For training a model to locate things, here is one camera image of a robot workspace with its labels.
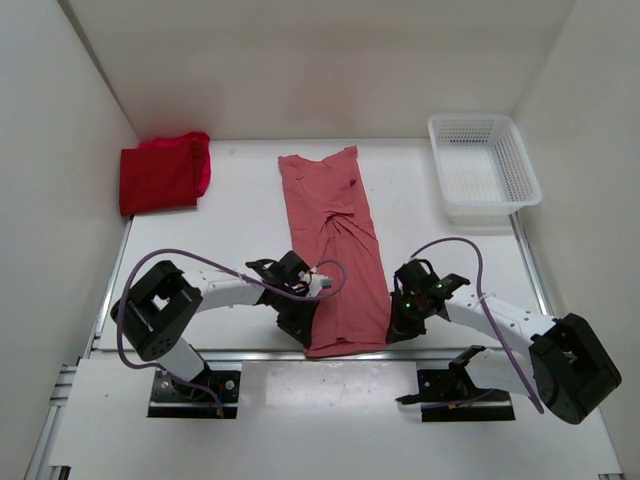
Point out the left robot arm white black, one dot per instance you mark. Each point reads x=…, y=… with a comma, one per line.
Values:
x=152, y=315

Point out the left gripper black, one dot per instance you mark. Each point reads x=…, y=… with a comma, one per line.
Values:
x=299, y=327

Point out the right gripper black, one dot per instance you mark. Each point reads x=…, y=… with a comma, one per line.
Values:
x=401, y=326

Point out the magenta t shirt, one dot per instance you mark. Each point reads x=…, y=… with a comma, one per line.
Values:
x=199, y=143

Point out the dark red t shirt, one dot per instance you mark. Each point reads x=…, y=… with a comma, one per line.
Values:
x=156, y=179

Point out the salmon pink t shirt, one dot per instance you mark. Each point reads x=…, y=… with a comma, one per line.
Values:
x=332, y=229

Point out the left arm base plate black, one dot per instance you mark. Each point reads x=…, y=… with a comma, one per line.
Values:
x=169, y=399

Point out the white plastic laundry basket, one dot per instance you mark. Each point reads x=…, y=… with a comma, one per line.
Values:
x=482, y=165

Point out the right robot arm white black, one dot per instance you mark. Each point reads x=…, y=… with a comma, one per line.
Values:
x=559, y=362

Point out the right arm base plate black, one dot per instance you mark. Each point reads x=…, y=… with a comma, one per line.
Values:
x=448, y=394

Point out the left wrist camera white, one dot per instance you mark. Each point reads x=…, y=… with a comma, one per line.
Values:
x=315, y=284

